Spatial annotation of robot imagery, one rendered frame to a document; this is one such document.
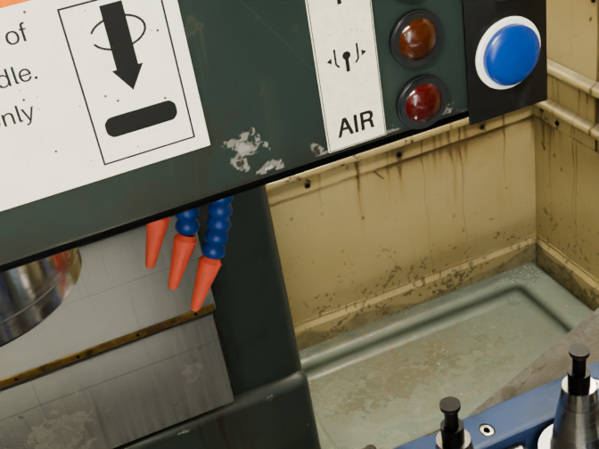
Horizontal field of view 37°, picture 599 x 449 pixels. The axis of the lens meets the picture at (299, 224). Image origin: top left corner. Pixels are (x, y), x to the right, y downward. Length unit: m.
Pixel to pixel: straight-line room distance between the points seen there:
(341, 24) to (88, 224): 0.14
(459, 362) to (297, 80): 1.46
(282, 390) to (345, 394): 0.41
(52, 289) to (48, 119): 0.23
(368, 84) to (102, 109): 0.12
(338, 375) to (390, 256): 0.26
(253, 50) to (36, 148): 0.10
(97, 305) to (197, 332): 0.15
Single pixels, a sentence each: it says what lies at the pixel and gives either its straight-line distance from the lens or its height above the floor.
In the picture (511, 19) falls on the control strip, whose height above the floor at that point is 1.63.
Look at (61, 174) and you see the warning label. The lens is 0.39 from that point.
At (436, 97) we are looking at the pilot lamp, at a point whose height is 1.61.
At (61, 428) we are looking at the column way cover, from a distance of 1.30.
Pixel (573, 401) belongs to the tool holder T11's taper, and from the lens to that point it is 0.73.
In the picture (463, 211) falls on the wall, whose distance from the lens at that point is 1.87.
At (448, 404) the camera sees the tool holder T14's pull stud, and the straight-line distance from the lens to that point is 0.67.
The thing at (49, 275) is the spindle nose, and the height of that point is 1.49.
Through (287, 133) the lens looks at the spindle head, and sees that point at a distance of 0.42.
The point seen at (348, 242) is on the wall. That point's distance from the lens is 1.77.
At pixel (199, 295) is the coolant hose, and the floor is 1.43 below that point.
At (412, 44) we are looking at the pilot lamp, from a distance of 0.42.
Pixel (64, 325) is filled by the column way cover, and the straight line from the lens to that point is 1.19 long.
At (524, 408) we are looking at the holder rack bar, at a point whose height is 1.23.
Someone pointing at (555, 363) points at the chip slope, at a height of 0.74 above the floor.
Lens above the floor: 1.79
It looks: 31 degrees down
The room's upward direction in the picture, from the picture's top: 10 degrees counter-clockwise
